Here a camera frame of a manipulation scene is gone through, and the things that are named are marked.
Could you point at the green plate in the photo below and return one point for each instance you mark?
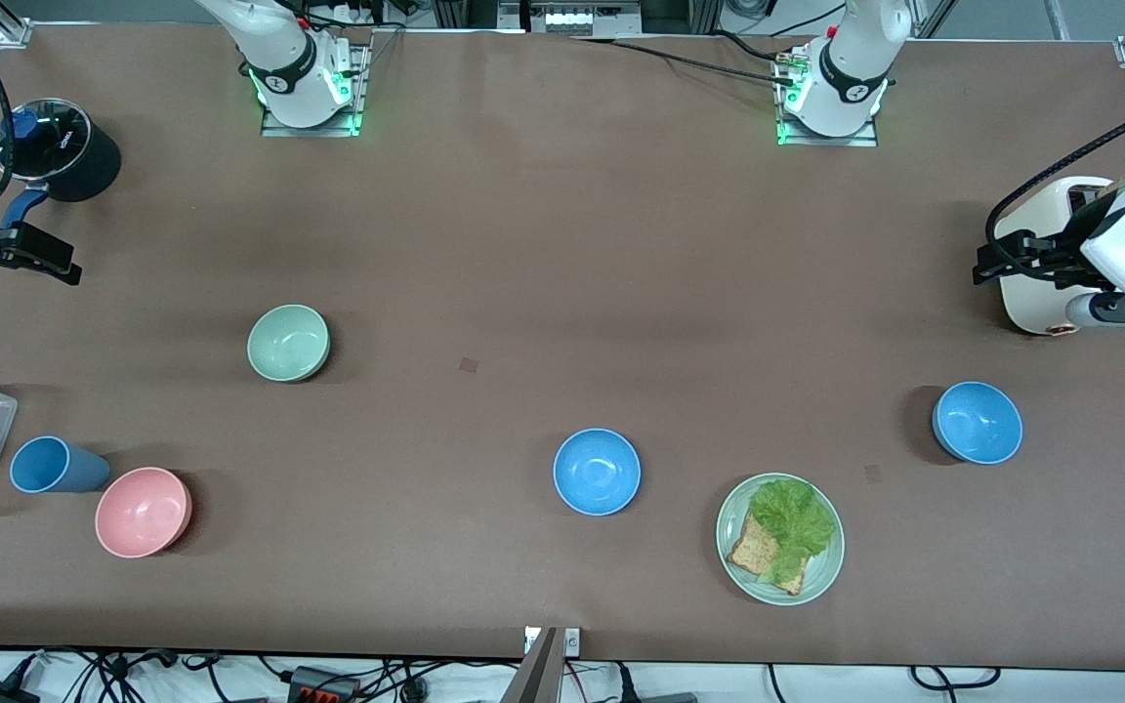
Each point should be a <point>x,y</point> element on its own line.
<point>821,566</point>

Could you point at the black power adapter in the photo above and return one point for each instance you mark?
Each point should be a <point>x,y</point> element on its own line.
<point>1,693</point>

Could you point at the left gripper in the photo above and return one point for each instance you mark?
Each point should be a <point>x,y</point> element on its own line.
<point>1061,252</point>

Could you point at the pink bowl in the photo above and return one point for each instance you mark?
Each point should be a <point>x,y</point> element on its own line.
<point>141,513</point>

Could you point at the green lettuce leaf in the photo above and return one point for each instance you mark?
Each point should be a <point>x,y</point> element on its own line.
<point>792,522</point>

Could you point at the brown seeded bread slice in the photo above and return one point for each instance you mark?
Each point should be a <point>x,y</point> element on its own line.
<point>750,552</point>

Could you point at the blue cup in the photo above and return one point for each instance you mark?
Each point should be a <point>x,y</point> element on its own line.
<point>60,467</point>

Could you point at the blue bowl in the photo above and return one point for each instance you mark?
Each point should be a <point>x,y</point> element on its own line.
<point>978,422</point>
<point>597,472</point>

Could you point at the grey camera pole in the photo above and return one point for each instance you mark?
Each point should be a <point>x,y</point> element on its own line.
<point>535,674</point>

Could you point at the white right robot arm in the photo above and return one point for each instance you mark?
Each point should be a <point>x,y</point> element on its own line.
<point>279,59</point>

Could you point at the green bowl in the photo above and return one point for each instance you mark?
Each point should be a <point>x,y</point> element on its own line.
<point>287,342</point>

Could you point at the cream white toaster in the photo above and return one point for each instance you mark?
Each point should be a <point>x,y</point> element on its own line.
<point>1036,308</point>

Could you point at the black box with orange connectors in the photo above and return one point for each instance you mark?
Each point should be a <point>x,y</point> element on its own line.
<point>323,685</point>

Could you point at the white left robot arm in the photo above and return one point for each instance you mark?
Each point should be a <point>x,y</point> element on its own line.
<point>851,68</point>

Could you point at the white pole bracket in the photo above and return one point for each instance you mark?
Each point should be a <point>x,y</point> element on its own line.
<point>572,640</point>

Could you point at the glass lid with blue knob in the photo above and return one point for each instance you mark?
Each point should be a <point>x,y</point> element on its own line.
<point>40,139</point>

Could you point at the grey electronics box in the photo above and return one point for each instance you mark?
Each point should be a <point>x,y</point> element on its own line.
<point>582,18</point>

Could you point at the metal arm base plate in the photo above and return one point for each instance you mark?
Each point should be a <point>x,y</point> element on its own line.
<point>865,139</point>
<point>355,88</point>

